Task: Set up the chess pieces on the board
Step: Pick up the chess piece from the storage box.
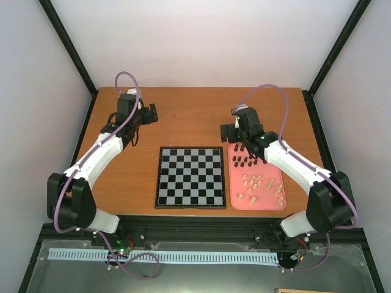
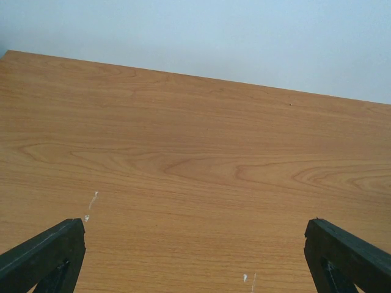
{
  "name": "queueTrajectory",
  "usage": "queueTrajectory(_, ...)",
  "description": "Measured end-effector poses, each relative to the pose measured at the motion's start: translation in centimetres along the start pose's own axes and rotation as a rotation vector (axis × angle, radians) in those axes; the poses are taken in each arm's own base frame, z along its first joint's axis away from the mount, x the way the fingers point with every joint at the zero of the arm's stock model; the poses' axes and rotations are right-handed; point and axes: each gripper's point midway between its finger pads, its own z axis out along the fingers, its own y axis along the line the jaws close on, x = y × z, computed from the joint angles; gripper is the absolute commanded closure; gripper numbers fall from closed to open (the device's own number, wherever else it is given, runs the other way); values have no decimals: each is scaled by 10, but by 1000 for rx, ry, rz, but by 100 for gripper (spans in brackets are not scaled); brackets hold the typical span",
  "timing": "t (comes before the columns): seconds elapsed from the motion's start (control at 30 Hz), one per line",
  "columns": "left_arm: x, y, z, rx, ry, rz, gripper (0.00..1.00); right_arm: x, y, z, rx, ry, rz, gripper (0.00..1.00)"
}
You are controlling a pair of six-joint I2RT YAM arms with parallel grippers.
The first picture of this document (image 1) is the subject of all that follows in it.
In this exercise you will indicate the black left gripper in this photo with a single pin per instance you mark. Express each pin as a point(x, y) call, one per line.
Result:
point(148, 119)

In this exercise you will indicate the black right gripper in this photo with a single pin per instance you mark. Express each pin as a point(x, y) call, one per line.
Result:
point(231, 137)

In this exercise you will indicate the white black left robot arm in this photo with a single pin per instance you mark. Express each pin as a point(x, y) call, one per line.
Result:
point(69, 194)

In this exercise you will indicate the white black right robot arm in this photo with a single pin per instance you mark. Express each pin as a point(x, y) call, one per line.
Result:
point(330, 199)

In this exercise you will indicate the small circuit board with led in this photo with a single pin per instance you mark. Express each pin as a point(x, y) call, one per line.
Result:
point(123, 251)

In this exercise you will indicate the pink plastic tray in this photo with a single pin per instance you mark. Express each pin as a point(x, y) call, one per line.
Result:
point(266, 200)

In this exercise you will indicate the black grey chessboard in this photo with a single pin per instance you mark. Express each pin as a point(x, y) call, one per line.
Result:
point(190, 177)

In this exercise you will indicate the black aluminium frame rail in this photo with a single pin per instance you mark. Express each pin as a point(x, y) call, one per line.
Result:
point(146, 230)

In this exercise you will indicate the light blue slotted cable duct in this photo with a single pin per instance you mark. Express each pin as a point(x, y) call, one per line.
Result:
point(165, 257)

